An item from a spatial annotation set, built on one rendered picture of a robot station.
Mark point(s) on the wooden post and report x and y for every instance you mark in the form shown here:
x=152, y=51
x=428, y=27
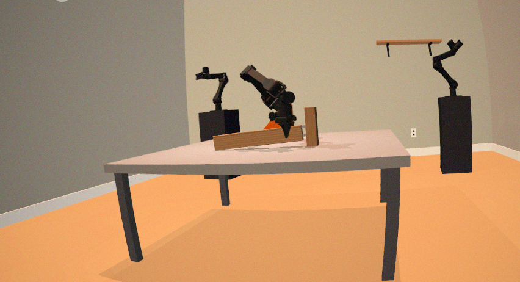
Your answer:
x=312, y=138

